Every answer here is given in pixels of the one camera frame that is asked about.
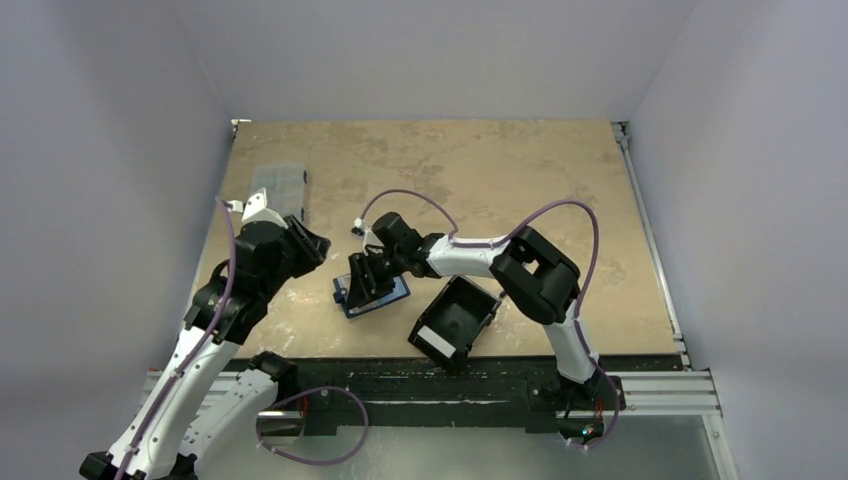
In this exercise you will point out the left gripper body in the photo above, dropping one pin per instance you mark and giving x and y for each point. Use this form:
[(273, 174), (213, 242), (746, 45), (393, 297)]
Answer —
[(293, 264)]

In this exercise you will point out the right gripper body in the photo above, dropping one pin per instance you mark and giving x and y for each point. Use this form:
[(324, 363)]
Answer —
[(371, 274)]

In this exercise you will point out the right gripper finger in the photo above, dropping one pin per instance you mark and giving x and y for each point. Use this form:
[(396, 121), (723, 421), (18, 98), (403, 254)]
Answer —
[(380, 276), (357, 295)]

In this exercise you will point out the blue card holder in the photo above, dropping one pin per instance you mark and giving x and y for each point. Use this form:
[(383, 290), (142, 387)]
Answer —
[(340, 284)]

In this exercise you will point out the black plastic tray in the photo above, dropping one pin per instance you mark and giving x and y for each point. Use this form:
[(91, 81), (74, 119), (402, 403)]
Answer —
[(459, 313)]

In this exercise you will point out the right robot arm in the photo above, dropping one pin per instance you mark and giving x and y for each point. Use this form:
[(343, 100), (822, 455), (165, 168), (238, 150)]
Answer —
[(543, 283)]

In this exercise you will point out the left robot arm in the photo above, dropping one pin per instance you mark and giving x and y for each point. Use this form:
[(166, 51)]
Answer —
[(216, 325)]

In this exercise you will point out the white card in tray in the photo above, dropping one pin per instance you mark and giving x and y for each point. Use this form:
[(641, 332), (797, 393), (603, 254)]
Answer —
[(434, 340)]

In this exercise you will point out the clear plastic organizer box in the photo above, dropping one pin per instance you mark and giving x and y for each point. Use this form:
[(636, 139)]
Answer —
[(285, 185)]

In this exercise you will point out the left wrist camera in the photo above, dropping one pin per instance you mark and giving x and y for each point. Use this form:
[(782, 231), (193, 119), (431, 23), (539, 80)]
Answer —
[(256, 208)]

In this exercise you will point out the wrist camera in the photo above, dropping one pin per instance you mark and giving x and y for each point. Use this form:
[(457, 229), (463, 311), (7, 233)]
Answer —
[(363, 231), (256, 208)]

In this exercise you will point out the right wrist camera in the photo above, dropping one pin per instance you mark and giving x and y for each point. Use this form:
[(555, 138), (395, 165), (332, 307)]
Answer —
[(363, 231)]

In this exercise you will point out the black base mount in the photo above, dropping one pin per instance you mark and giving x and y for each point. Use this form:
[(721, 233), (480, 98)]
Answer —
[(489, 392)]

